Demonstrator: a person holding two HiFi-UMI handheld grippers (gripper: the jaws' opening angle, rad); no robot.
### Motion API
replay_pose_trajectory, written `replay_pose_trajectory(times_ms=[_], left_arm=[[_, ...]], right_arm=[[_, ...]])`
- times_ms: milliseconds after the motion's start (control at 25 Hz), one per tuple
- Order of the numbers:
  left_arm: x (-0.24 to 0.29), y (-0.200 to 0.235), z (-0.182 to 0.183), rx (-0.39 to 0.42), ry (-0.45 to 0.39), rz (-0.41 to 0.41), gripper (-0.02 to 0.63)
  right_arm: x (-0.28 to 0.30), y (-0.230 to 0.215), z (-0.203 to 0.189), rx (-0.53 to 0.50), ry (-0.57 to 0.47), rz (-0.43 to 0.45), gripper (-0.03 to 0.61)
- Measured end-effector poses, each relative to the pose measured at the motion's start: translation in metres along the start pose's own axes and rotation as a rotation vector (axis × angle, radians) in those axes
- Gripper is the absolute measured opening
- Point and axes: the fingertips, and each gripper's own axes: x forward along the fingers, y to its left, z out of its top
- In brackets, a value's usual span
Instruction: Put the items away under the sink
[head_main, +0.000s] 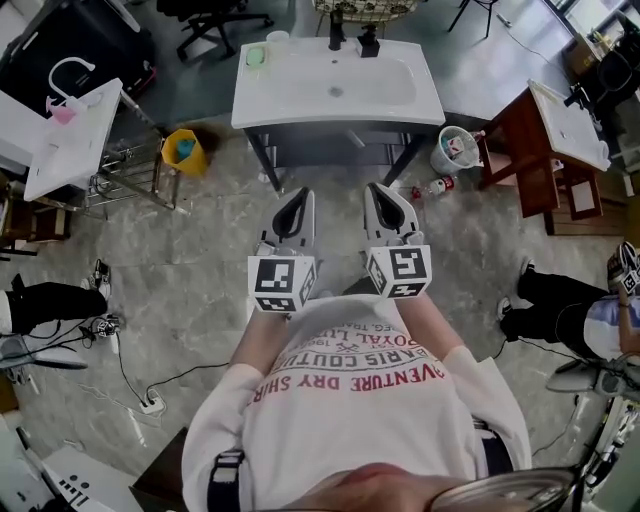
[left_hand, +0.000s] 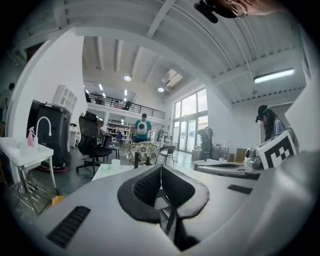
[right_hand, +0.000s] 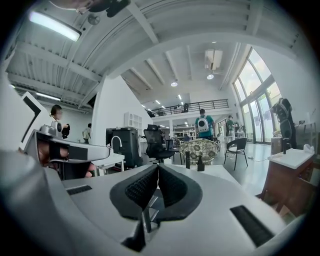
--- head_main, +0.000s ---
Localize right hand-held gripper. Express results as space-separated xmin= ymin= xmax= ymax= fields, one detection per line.
xmin=362 ymin=182 xmax=433 ymax=301

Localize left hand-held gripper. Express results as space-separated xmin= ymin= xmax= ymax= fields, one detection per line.
xmin=247 ymin=187 xmax=319 ymax=316

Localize white ceramic sink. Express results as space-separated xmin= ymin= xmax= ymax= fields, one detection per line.
xmin=230 ymin=37 xmax=447 ymax=130

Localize green soap dish item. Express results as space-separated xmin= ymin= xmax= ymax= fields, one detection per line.
xmin=244 ymin=43 xmax=269 ymax=72

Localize black soap dispenser item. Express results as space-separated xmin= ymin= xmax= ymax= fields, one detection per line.
xmin=355 ymin=24 xmax=382 ymax=59

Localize person's left forearm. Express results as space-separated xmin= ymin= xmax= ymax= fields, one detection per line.
xmin=228 ymin=308 xmax=290 ymax=372

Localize person's right forearm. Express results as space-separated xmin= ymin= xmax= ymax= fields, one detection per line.
xmin=397 ymin=291 xmax=467 ymax=360

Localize black metal sink stand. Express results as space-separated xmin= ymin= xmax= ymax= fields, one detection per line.
xmin=242 ymin=123 xmax=427 ymax=195

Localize plastic bottle with red label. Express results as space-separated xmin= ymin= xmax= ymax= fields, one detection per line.
xmin=410 ymin=174 xmax=459 ymax=201

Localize white mesh waste basket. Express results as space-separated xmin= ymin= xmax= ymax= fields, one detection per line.
xmin=429 ymin=125 xmax=482 ymax=175

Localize yellow plastic bin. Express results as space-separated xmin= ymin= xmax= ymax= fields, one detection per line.
xmin=160 ymin=128 xmax=209 ymax=177

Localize brown wooden cabinet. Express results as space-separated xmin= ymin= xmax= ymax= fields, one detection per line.
xmin=476 ymin=84 xmax=606 ymax=237

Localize black faucet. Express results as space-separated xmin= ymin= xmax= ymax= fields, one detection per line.
xmin=327 ymin=9 xmax=348 ymax=52

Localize white basin with black tap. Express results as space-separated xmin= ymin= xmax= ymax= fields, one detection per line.
xmin=527 ymin=78 xmax=613 ymax=172

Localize person's white printed shirt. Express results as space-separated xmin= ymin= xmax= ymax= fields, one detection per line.
xmin=181 ymin=293 xmax=532 ymax=512

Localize black office chair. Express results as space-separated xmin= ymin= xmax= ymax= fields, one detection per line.
xmin=156 ymin=0 xmax=276 ymax=62

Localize gripper lying on floor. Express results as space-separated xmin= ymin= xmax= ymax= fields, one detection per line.
xmin=89 ymin=313 xmax=122 ymax=340

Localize white power strip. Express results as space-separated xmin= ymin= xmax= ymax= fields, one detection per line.
xmin=138 ymin=391 xmax=167 ymax=415

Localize white basin with white faucet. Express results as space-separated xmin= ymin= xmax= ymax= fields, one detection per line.
xmin=23 ymin=56 xmax=124 ymax=202

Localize cardboard box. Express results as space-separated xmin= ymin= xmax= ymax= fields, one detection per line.
xmin=568 ymin=33 xmax=602 ymax=77

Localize pink plastic holder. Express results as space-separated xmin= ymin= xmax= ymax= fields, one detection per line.
xmin=45 ymin=95 xmax=77 ymax=127

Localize grey chair base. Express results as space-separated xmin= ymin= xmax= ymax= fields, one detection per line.
xmin=544 ymin=353 xmax=640 ymax=402
xmin=0 ymin=331 xmax=90 ymax=387

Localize black cabinet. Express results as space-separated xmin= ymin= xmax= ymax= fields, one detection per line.
xmin=0 ymin=0 xmax=157 ymax=119

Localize person's glasses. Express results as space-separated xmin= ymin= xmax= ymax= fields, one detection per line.
xmin=428 ymin=465 xmax=587 ymax=512

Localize white box with black marks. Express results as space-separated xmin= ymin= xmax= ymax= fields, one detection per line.
xmin=41 ymin=446 xmax=132 ymax=512

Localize steel wire rack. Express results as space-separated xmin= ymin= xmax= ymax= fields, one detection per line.
xmin=83 ymin=92 xmax=182 ymax=217

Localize woven wire basket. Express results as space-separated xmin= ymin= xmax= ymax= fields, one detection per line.
xmin=311 ymin=0 xmax=420 ymax=24

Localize black power cable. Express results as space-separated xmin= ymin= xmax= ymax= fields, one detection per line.
xmin=113 ymin=329 xmax=232 ymax=404

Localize black body strap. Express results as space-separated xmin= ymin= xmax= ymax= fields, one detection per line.
xmin=206 ymin=448 xmax=247 ymax=512

